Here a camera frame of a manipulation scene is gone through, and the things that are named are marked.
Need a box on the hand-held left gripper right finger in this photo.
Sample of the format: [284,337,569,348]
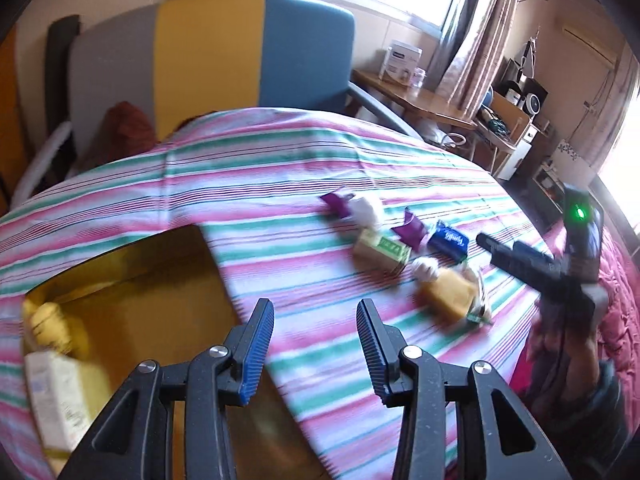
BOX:
[356,299,573,480]

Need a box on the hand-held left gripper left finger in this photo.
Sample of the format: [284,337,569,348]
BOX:
[57,298,276,480]

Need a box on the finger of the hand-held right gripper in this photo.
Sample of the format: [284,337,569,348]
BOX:
[514,240,567,270]
[476,231,557,290]

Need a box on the yellow bar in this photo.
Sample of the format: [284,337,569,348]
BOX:
[417,265,493,326]

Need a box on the white plastic item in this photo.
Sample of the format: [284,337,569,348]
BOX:
[347,195,383,226]
[412,256,443,283]

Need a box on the green and white carton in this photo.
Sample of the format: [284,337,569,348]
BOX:
[354,228,413,276]

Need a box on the maroon box with yellow lining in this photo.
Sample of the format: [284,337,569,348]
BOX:
[20,225,331,480]

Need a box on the purple candy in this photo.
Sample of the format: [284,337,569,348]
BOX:
[391,208,431,251]
[320,187,356,218]

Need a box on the person's right forearm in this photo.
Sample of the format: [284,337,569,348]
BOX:
[527,330,628,441]

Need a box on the blue tissue pack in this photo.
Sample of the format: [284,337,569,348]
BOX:
[427,220,471,263]

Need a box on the wooden side shelf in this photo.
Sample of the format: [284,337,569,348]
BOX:
[475,92,538,181]

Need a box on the black and white speaker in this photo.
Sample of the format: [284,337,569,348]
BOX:
[500,77,548,113]

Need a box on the wooden desk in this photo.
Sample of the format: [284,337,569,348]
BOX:
[352,69,478,133]

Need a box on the cream carton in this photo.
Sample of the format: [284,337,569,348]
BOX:
[25,350,108,456]

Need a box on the yellow round packet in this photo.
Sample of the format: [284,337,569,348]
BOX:
[25,302,76,356]

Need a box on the white cardboard box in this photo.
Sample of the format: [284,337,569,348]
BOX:
[378,40,423,86]

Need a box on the beige patterned curtain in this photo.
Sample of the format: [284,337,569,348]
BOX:
[435,0,526,116]

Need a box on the dark red cushion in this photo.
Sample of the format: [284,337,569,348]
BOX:
[82,101,158,161]

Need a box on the grey yellow blue headboard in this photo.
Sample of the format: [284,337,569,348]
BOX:
[67,0,356,161]

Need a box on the wooden cabinet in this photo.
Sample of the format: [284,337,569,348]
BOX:
[0,25,31,211]

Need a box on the grey metal bed rail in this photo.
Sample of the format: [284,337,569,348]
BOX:
[347,82,421,138]

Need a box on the white wall unit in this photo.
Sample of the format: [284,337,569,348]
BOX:
[560,25,618,66]

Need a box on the white curved rail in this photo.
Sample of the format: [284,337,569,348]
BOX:
[12,125,73,201]

